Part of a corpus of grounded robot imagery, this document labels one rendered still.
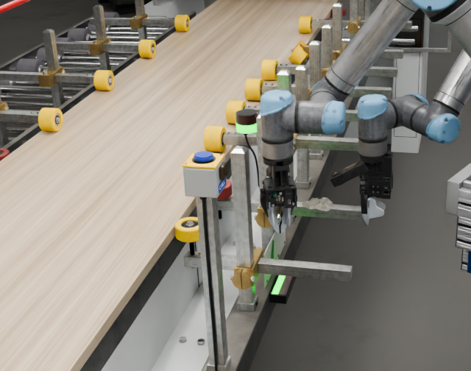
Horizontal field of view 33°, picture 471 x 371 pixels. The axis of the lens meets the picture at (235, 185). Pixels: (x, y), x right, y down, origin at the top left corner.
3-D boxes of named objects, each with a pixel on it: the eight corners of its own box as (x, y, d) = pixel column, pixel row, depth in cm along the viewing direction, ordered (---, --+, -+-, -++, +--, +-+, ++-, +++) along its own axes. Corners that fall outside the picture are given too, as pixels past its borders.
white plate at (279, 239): (286, 242, 236) (285, 212, 231) (266, 288, 213) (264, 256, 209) (284, 242, 236) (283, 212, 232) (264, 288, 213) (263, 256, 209)
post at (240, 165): (256, 315, 208) (248, 144, 189) (253, 323, 205) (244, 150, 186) (243, 314, 209) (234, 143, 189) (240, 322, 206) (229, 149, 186)
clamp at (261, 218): (284, 207, 230) (283, 191, 228) (273, 229, 218) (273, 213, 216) (265, 206, 231) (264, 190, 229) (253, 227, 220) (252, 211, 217)
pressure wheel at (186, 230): (198, 250, 214) (195, 212, 210) (213, 262, 208) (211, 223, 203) (172, 259, 211) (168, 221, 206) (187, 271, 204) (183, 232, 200)
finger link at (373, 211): (383, 230, 215) (383, 200, 212) (361, 230, 217) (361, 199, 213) (384, 225, 218) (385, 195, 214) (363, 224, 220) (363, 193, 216)
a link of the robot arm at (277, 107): (294, 99, 177) (255, 99, 179) (294, 145, 182) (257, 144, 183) (298, 87, 184) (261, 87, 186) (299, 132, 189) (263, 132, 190)
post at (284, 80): (294, 216, 250) (291, 68, 231) (292, 221, 247) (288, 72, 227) (283, 216, 251) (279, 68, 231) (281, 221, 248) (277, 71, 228)
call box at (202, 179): (227, 188, 167) (225, 153, 164) (217, 202, 161) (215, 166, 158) (195, 185, 169) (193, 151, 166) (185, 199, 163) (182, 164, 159)
